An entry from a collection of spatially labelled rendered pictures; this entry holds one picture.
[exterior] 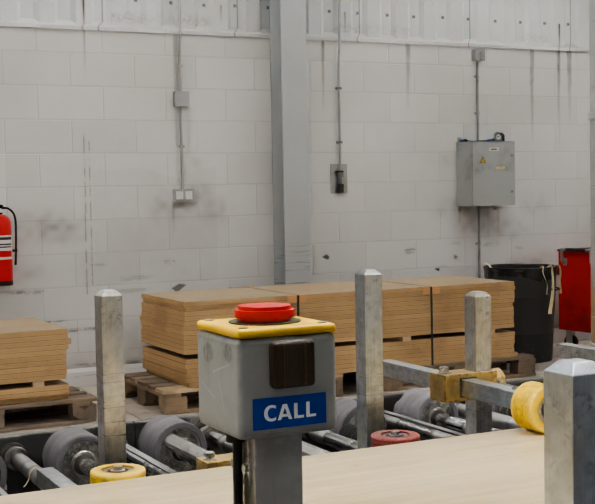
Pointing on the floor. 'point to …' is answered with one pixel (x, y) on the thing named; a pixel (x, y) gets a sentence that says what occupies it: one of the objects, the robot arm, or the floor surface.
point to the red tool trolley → (575, 292)
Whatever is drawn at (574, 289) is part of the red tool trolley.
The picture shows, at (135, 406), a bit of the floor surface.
